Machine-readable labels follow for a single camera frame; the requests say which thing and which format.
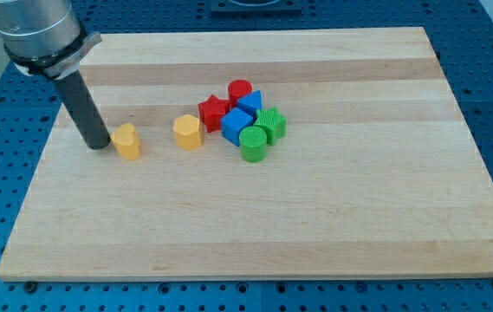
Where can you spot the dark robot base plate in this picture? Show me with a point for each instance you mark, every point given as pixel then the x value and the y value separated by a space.
pixel 256 7

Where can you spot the wooden board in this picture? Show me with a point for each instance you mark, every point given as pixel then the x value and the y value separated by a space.
pixel 376 177

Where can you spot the yellow heart block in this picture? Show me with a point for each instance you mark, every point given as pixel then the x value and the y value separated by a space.
pixel 126 141

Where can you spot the green star block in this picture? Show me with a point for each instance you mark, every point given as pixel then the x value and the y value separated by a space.
pixel 272 122

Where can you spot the blue cube block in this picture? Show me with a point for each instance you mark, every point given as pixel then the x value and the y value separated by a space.
pixel 233 123

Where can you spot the red cylinder block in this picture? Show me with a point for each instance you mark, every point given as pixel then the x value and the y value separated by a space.
pixel 238 89

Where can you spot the yellow hexagon block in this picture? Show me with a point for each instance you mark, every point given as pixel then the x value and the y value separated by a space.
pixel 188 132

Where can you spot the blue triangle block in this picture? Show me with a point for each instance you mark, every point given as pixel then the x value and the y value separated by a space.
pixel 251 103

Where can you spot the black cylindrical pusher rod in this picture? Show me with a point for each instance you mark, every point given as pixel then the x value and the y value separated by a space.
pixel 81 108

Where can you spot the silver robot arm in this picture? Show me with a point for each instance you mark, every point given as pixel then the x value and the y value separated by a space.
pixel 46 37

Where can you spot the red star block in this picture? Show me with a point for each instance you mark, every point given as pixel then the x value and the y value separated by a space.
pixel 212 111

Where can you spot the green cylinder block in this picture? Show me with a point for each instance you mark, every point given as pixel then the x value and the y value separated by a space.
pixel 253 144

